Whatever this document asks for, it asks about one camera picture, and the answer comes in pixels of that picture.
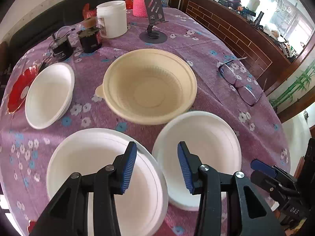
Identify white foam deep plate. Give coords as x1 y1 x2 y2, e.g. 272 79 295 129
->
46 128 168 235

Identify cream plastic bowl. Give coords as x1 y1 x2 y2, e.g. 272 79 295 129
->
95 49 197 125

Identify small white foam bowl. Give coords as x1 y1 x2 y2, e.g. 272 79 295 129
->
25 62 75 129

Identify purple floral tablecloth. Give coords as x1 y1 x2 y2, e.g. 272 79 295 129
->
1 8 290 234

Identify brick pattern wooden counter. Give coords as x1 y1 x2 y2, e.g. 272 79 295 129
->
169 0 315 97

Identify small red glass dish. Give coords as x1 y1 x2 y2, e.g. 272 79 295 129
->
7 65 39 114

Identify black ink bottle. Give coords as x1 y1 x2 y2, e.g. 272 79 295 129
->
49 28 74 62

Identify black phone stand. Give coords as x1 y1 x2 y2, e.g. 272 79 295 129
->
139 0 168 44

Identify dark jar with red label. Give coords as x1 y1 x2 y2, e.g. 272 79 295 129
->
77 17 102 53

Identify white plastic jar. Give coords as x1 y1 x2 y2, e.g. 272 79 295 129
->
97 0 128 39

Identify black sofa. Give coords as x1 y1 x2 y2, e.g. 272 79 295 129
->
0 0 161 65

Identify purple frame eyeglasses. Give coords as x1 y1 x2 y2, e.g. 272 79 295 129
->
218 56 268 107

